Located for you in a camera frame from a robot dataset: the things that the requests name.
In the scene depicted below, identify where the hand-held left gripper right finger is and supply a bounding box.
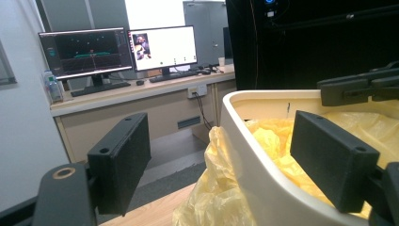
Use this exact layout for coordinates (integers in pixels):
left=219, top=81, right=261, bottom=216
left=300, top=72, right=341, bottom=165
left=289, top=109, right=399, bottom=226

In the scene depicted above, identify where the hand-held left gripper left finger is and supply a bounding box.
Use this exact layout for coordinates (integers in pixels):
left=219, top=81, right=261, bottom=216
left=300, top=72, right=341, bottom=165
left=31, top=112, right=152, bottom=226

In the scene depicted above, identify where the white trash bin with face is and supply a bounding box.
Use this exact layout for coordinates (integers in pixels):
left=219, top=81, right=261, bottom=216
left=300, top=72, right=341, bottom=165
left=219, top=89, right=399, bottom=226

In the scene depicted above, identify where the yellow plastic bag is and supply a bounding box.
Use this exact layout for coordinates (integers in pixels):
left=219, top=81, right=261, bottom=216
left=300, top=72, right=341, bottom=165
left=171, top=111, right=399, bottom=226

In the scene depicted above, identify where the black curtain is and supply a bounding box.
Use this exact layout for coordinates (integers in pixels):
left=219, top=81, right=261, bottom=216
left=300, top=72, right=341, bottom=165
left=225, top=0, right=399, bottom=92

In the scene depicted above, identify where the beige office desk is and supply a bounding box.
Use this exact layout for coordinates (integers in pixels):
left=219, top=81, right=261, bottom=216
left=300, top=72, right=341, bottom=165
left=49, top=63, right=237, bottom=165

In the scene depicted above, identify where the black keyboard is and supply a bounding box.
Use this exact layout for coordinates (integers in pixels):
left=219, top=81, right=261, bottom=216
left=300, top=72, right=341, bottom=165
left=148, top=70, right=200, bottom=84
left=70, top=81, right=132, bottom=98

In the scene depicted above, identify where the clear plastic bottle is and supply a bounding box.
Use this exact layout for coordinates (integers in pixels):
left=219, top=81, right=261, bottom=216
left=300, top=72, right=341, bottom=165
left=42, top=70, right=64, bottom=104

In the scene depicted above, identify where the white power strip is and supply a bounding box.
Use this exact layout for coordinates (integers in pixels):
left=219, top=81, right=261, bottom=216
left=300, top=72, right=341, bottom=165
left=186, top=83, right=208, bottom=99

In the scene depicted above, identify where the dark-screen monitor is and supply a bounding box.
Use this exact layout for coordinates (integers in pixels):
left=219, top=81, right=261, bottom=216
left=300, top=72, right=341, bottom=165
left=38, top=26, right=135, bottom=88

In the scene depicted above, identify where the white-screen monitor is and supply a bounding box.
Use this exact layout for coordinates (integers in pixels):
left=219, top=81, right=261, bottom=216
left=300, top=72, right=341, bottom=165
left=127, top=24, right=199, bottom=79

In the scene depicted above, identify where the black power cable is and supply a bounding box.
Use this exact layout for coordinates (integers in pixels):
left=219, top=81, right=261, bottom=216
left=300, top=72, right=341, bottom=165
left=193, top=91, right=214, bottom=131

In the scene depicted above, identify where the dark cable bundle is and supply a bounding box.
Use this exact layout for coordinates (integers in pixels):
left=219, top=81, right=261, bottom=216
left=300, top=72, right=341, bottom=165
left=197, top=63, right=225, bottom=76

